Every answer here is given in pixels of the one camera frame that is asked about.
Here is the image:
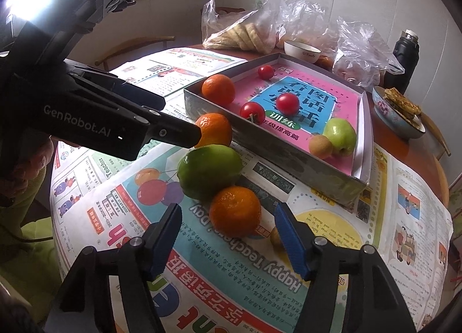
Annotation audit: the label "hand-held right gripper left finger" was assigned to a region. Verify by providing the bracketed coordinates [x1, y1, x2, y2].
[45, 203, 183, 333]

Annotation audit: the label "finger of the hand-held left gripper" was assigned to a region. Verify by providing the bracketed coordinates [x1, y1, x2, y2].
[142, 107, 203, 148]
[66, 61, 167, 111]

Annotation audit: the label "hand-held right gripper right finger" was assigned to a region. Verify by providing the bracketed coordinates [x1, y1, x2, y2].
[273, 203, 416, 333]

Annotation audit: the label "orange mandarin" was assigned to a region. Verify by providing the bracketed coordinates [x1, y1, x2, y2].
[209, 186, 262, 238]
[201, 74, 236, 106]
[195, 113, 232, 148]

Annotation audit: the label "red tomato with stem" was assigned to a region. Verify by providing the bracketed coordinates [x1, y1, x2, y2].
[240, 102, 266, 124]

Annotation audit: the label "grey cardboard box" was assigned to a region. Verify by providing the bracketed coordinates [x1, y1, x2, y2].
[184, 52, 372, 207]

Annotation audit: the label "brown kiwi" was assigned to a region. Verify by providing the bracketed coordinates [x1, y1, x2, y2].
[309, 134, 334, 159]
[270, 227, 286, 250]

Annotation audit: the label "person's left hand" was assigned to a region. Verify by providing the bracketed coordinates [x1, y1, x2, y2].
[11, 136, 59, 197]

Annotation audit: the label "wooden chair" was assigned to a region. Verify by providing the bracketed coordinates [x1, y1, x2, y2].
[96, 35, 176, 71]
[420, 113, 452, 160]

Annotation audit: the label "large green jujube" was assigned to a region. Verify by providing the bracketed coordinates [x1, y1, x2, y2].
[177, 145, 243, 202]

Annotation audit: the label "colourful printed newspaper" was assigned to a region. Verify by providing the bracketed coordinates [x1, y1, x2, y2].
[110, 47, 249, 98]
[49, 136, 453, 333]

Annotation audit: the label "person's green clothing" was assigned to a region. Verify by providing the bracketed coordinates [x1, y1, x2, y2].
[0, 167, 63, 283]

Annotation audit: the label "large red tomato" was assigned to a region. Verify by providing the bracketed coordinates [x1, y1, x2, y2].
[275, 93, 300, 116]

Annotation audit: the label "stack of flatbreads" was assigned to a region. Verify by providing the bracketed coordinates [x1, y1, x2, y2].
[206, 21, 279, 52]

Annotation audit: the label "pink book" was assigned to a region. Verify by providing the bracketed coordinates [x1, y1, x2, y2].
[231, 62, 363, 177]

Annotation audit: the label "clear plastic flatbread bag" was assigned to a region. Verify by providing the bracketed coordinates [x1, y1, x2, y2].
[200, 0, 286, 54]

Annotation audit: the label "white ceramic bowl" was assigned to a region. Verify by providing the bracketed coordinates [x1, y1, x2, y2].
[283, 40, 323, 65]

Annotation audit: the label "blue floral bowl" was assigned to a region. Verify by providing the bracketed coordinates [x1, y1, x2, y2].
[372, 86, 426, 139]

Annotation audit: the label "tall clear plastic bag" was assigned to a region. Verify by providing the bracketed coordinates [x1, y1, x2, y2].
[258, 0, 342, 67]

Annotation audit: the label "fried pancakes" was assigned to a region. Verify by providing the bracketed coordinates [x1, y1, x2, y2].
[383, 88, 423, 128]

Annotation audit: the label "crumpled clear plastic bag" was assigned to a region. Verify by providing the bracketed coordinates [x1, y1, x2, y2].
[330, 17, 405, 93]

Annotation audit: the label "black thermos flask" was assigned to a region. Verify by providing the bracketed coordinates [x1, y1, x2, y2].
[383, 29, 420, 90]

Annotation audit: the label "black cable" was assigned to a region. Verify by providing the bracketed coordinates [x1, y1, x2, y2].
[0, 230, 55, 245]

